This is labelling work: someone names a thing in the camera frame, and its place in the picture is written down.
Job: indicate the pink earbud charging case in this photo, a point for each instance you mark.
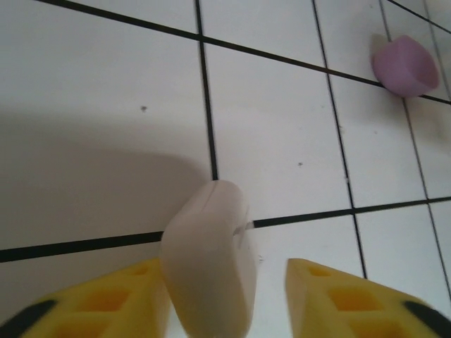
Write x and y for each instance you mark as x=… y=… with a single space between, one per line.
x=401 y=70

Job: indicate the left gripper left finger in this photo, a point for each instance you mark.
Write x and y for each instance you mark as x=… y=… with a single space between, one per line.
x=63 y=303

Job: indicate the white earbud charging case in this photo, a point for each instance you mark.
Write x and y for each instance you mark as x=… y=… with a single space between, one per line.
x=208 y=264

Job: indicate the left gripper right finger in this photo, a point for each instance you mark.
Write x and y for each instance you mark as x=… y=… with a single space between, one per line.
x=303 y=299

